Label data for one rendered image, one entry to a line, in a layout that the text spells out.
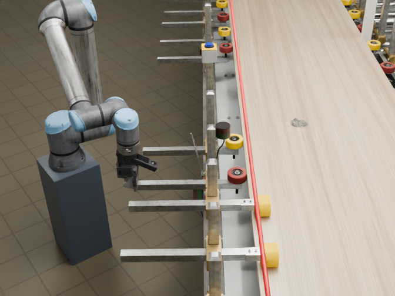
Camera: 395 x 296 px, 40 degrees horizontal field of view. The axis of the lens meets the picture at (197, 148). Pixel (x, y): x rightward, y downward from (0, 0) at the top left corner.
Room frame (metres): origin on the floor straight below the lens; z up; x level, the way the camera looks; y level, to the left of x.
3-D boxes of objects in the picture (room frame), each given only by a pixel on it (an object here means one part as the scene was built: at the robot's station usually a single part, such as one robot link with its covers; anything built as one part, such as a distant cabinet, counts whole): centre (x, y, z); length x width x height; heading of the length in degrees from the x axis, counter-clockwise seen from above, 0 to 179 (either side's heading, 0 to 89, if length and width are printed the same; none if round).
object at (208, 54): (2.35, -0.07, 1.18); 0.07 x 0.07 x 0.08; 89
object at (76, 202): (2.33, 0.68, 0.30); 0.25 x 0.25 x 0.60; 34
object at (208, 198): (1.56, -0.05, 0.94); 0.13 x 0.06 x 0.05; 179
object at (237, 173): (1.79, -0.16, 0.85); 0.08 x 0.08 x 0.11
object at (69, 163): (2.33, 0.68, 0.65); 0.19 x 0.19 x 0.10
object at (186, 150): (2.05, 0.03, 0.84); 0.43 x 0.03 x 0.04; 89
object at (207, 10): (3.08, -0.08, 0.91); 0.03 x 0.03 x 0.48; 89
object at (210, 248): (1.31, -0.04, 0.94); 0.13 x 0.06 x 0.05; 179
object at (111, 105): (1.90, 0.33, 1.14); 0.12 x 0.12 x 0.09; 23
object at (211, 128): (1.84, -0.06, 0.87); 0.03 x 0.03 x 0.48; 89
